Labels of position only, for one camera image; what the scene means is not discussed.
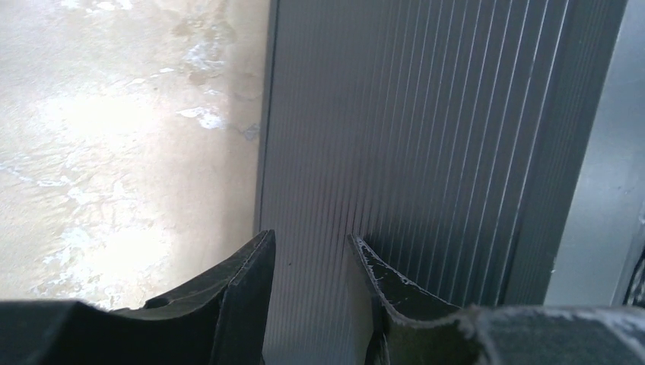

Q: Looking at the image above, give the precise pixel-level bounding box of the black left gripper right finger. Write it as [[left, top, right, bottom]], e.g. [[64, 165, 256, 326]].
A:
[[348, 235, 644, 364]]

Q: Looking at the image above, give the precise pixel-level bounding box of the black poker set case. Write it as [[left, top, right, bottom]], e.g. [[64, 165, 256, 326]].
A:
[[256, 0, 628, 364]]

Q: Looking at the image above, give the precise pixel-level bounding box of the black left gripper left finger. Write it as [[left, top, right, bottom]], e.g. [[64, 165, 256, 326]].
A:
[[1, 230, 276, 364]]

